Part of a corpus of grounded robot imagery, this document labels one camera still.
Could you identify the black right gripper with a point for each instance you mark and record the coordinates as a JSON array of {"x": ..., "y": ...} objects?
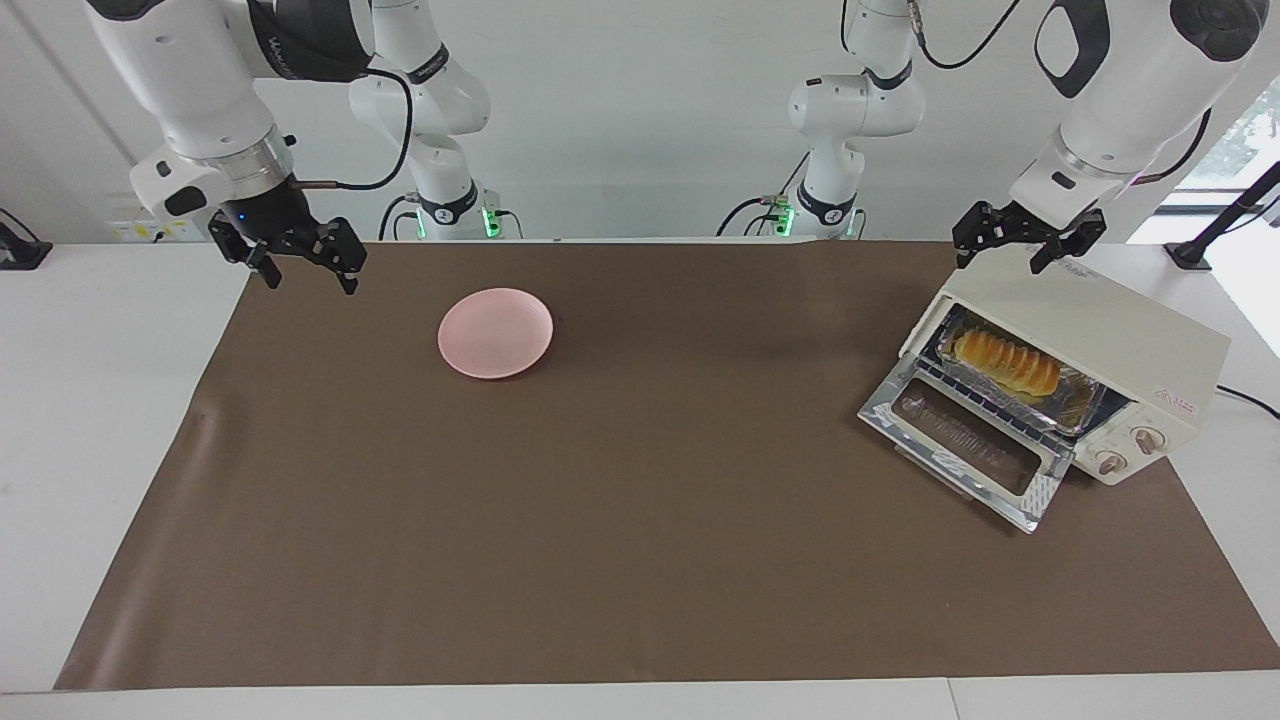
[{"x": 262, "y": 218}]

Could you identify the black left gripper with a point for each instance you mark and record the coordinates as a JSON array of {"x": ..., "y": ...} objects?
[{"x": 1025, "y": 228}]

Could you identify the golden bread loaf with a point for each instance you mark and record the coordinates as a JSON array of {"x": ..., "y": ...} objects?
[{"x": 1005, "y": 365}]

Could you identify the aluminium foil tray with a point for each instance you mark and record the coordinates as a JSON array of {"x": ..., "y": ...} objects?
[{"x": 1080, "y": 405}]

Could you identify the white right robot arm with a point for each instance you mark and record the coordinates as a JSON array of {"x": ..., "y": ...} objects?
[{"x": 180, "y": 70}]

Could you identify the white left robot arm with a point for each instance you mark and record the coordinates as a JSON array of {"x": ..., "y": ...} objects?
[{"x": 1130, "y": 100}]

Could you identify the cream toaster oven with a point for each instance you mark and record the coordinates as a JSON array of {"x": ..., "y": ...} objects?
[{"x": 1120, "y": 340}]

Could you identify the silver glass oven door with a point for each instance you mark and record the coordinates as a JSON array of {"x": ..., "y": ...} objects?
[{"x": 960, "y": 440}]

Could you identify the cream oven knob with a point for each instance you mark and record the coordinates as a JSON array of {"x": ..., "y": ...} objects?
[
  {"x": 1148, "y": 439},
  {"x": 1111, "y": 462}
]

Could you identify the pink round plate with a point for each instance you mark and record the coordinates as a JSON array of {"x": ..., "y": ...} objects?
[{"x": 495, "y": 335}]

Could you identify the window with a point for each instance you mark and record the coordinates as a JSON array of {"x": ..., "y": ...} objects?
[{"x": 1250, "y": 140}]

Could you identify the black table clamp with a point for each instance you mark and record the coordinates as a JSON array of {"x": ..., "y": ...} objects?
[{"x": 20, "y": 250}]

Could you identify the brown table mat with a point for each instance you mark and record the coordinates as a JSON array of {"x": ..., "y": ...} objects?
[{"x": 650, "y": 520}]

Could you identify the white wall socket box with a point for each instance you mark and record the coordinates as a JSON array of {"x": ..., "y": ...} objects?
[{"x": 135, "y": 232}]

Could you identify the black camera stand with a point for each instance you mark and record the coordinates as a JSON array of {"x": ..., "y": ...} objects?
[{"x": 1215, "y": 230}]

